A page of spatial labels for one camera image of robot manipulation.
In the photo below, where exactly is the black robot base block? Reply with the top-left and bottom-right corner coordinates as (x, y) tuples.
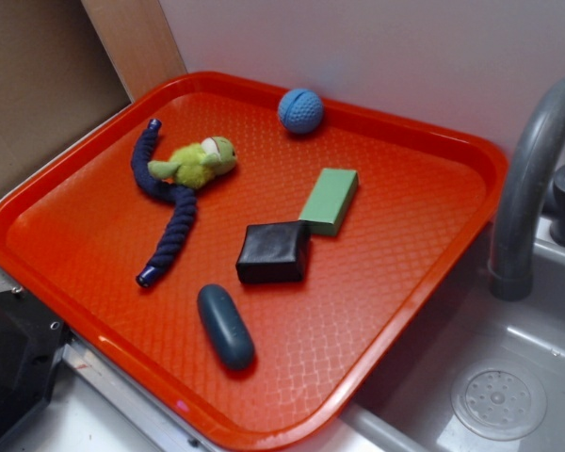
(0, 291), (69, 446)

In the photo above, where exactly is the blue dimpled ball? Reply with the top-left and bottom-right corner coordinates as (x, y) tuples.
(277, 89), (324, 135)

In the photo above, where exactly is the black square pouch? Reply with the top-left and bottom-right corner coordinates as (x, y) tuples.
(235, 220), (311, 284)

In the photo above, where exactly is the red plastic tray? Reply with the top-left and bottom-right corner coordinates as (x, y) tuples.
(0, 73), (507, 451)

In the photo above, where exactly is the green rectangular block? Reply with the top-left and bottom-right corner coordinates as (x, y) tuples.
(299, 168), (359, 236)

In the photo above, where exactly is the green plush toy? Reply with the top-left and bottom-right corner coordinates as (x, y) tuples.
(148, 137), (237, 190)

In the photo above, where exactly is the dark teal oval case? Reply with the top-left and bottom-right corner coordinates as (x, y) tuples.
(197, 284), (255, 371)

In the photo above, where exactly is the grey sink faucet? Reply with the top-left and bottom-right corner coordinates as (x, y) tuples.
(488, 78), (565, 301)

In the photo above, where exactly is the grey plastic sink basin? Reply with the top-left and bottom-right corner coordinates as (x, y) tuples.
(344, 220), (565, 452)

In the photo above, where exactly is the sink drain strainer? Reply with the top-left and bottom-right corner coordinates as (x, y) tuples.
(450, 360), (547, 442)

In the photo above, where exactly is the brown cardboard panel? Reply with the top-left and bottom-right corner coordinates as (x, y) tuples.
(0, 1), (186, 198)

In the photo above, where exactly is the navy blue rope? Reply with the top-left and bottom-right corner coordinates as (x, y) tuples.
(130, 117), (200, 289)

